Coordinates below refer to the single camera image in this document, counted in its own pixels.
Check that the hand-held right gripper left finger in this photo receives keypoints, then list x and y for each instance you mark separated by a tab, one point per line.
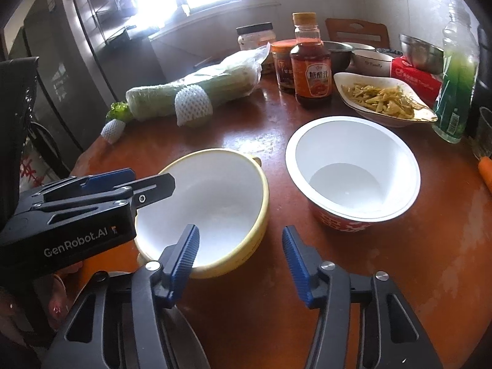
184	261

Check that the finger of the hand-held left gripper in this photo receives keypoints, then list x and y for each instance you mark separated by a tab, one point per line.
153	186
107	178

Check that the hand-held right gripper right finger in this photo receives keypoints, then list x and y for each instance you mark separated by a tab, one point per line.
296	267

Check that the yellow bowl with white interior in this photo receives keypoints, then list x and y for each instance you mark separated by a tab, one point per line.
215	200

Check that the person's left hand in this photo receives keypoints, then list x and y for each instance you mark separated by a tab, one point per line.
59	296

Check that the fruit in white foam net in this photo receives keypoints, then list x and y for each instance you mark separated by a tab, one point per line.
192	103
112	130

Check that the glass door with red characters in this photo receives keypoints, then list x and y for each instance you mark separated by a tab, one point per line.
34	176

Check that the green lettuce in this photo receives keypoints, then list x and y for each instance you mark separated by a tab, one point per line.
117	110

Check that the red and white paper bowl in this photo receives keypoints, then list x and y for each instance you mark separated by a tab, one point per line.
346	176

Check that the wrapped napa cabbage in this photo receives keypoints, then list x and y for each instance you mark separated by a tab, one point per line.
215	84

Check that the grey refrigerator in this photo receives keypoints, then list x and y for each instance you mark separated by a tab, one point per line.
57	65

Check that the red label sauce jar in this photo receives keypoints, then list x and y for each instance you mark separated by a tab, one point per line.
282	69

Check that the glass jar with dark lid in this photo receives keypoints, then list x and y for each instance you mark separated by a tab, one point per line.
255	38

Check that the white plate of pickled vegetables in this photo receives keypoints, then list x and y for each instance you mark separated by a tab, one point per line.
384	100

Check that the brown sauce bottle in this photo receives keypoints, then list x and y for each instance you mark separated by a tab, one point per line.
311	77

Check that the orange carrot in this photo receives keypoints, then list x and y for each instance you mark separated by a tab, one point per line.
486	173

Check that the stainless steel bowl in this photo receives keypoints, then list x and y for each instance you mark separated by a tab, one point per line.
340	55
421	52

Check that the white ceramic bowl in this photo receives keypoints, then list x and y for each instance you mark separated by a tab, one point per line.
371	63
361	46

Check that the red tissue box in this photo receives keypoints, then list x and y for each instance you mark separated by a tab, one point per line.
413	78

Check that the clear drinking glass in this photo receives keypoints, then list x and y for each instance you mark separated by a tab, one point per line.
484	134

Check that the blue patterned bowl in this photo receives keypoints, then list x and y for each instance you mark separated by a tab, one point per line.
388	51

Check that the green plastic bottle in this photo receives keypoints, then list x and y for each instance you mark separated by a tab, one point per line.
455	92

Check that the wooden chair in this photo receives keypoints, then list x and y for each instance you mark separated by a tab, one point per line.
357	29

